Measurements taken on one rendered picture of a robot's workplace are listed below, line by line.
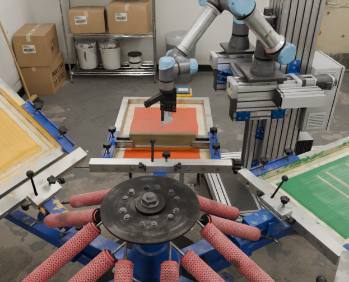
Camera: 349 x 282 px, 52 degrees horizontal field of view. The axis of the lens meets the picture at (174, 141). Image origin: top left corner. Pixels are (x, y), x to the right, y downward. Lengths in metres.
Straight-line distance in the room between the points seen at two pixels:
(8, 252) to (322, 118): 2.41
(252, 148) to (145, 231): 1.81
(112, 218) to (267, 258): 1.82
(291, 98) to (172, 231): 1.36
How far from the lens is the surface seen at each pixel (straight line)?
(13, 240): 3.01
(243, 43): 2.62
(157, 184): 1.16
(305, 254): 2.85
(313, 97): 2.24
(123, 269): 1.02
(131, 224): 1.05
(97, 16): 5.13
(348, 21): 6.07
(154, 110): 2.39
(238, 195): 2.87
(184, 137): 1.92
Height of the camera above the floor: 2.04
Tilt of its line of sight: 32 degrees down
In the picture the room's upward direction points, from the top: straight up
